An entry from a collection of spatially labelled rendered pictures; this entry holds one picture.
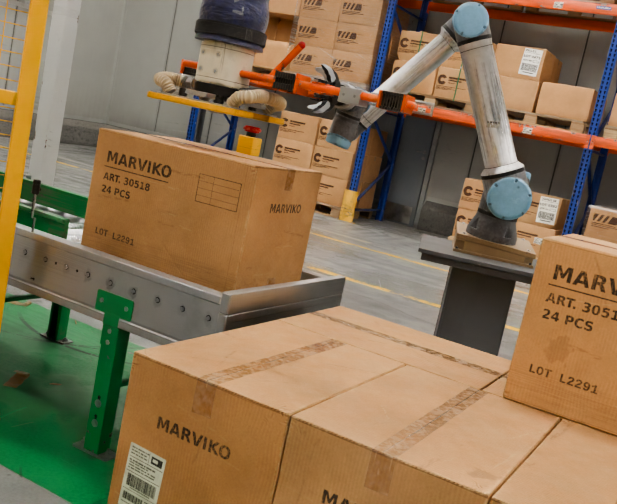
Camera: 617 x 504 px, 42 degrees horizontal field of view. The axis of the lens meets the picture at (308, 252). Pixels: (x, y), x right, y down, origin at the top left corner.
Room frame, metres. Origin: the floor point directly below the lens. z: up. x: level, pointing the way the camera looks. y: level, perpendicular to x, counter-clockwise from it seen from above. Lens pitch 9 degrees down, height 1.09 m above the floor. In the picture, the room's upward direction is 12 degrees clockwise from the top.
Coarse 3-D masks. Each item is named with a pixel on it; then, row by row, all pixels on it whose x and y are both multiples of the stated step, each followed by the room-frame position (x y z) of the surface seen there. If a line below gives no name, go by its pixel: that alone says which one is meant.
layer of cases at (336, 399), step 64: (320, 320) 2.27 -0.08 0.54; (384, 320) 2.44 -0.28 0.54; (128, 384) 1.65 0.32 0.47; (192, 384) 1.57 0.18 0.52; (256, 384) 1.59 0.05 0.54; (320, 384) 1.68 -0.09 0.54; (384, 384) 1.78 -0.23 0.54; (448, 384) 1.88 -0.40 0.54; (128, 448) 1.63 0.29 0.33; (192, 448) 1.56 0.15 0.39; (256, 448) 1.49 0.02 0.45; (320, 448) 1.43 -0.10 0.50; (384, 448) 1.39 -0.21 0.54; (448, 448) 1.46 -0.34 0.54; (512, 448) 1.53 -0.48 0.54; (576, 448) 1.61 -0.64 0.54
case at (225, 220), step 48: (144, 144) 2.43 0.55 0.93; (192, 144) 2.64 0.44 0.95; (96, 192) 2.50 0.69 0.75; (144, 192) 2.41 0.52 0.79; (192, 192) 2.33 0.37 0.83; (240, 192) 2.26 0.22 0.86; (288, 192) 2.42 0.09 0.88; (96, 240) 2.48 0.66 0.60; (144, 240) 2.40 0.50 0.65; (192, 240) 2.32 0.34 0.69; (240, 240) 2.25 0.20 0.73; (288, 240) 2.48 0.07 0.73; (240, 288) 2.27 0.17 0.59
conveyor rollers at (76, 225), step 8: (0, 192) 3.41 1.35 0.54; (24, 200) 3.30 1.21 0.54; (40, 208) 3.16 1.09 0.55; (48, 208) 3.20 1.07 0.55; (64, 216) 3.14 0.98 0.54; (72, 216) 3.18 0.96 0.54; (72, 224) 2.96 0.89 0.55; (80, 224) 2.99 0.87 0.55; (72, 232) 2.83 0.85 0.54; (80, 232) 2.86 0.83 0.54; (72, 240) 2.71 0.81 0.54; (80, 240) 2.74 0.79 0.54
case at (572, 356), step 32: (544, 256) 1.86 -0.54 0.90; (576, 256) 1.83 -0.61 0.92; (608, 256) 1.80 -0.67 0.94; (544, 288) 1.85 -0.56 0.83; (576, 288) 1.82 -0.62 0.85; (608, 288) 1.79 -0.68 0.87; (544, 320) 1.85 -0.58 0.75; (576, 320) 1.82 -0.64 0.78; (608, 320) 1.78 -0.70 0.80; (544, 352) 1.84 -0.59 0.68; (576, 352) 1.81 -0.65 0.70; (608, 352) 1.78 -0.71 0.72; (512, 384) 1.86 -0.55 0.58; (544, 384) 1.83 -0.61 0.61; (576, 384) 1.80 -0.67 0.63; (608, 384) 1.77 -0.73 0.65; (576, 416) 1.79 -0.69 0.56; (608, 416) 1.76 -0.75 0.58
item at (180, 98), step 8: (184, 88) 2.51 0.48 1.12; (152, 96) 2.51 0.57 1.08; (160, 96) 2.50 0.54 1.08; (168, 96) 2.48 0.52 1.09; (176, 96) 2.49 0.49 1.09; (184, 96) 2.51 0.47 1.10; (216, 96) 2.45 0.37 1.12; (184, 104) 2.45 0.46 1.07; (192, 104) 2.44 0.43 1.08; (200, 104) 2.43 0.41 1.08; (208, 104) 2.41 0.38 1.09; (216, 104) 2.42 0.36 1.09; (224, 112) 2.39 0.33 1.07; (232, 112) 2.37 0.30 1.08; (240, 112) 2.39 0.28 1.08; (248, 112) 2.43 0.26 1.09
